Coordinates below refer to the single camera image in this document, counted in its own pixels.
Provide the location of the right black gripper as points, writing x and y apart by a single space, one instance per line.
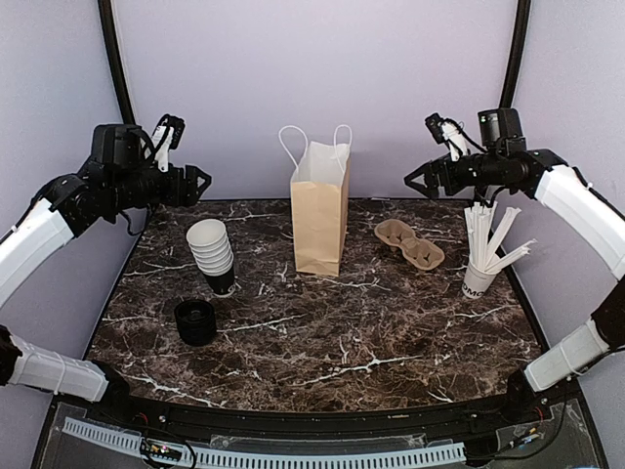
440 165

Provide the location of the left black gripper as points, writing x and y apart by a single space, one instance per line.
175 197

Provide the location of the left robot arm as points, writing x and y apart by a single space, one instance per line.
126 169

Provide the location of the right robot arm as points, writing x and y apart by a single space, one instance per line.
503 160

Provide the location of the wrapped paper straws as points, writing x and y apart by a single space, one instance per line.
485 241

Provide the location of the stack of paper cups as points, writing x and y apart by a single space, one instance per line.
208 241

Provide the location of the cardboard cup carrier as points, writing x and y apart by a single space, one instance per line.
422 254

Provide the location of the brown paper bag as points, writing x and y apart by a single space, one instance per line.
319 198

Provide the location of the white cup holding straws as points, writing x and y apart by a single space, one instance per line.
476 282

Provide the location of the stack of black lids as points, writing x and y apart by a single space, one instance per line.
196 322

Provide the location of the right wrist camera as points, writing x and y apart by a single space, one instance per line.
449 134

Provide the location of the left black frame post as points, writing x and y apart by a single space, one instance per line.
114 59

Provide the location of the black frame post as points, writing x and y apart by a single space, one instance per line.
515 56
114 59

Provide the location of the right black frame post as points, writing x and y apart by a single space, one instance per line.
515 56

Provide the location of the grey cable duct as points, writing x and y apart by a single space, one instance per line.
234 452

